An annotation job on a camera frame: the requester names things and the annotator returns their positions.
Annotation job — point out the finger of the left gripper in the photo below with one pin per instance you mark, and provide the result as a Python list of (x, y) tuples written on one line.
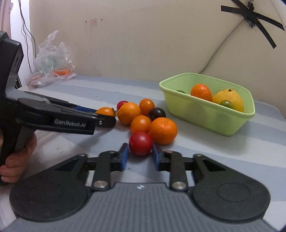
[(105, 121), (64, 103)]

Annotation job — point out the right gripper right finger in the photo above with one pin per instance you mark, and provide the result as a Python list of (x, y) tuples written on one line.
[(216, 190)]

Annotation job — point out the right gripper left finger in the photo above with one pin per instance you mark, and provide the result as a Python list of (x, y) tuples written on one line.
[(63, 189)]

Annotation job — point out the small orange tomato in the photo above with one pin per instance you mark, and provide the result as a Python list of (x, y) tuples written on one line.
[(106, 111)]

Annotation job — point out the dark red tomato back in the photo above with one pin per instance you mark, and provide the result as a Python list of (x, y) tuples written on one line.
[(120, 104)]

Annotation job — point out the orange tomato top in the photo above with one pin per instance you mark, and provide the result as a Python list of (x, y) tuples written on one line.
[(128, 112)]

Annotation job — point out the red cherry tomato front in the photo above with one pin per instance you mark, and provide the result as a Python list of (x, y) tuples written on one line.
[(140, 144)]

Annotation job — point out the dark purple plum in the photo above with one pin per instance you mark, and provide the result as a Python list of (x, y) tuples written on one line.
[(156, 113)]

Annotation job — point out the large orange mandarin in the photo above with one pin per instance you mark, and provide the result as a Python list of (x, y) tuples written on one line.
[(163, 130)]

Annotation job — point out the green cherry tomato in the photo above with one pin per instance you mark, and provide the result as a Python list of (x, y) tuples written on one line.
[(227, 103)]

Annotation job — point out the large yellow grapefruit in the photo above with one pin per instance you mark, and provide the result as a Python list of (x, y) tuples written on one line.
[(230, 95)]

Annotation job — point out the person's left hand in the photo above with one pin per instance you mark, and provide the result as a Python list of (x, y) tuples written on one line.
[(17, 163)]

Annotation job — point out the clear plastic bag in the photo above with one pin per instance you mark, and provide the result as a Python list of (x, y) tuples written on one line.
[(52, 63)]

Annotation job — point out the striped blue bed sheet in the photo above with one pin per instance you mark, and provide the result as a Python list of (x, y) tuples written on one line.
[(257, 150)]

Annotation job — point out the light green plastic basin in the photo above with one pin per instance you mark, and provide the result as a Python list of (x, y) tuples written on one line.
[(209, 115)]

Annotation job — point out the black tape cross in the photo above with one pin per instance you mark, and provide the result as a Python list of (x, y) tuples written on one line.
[(252, 17)]

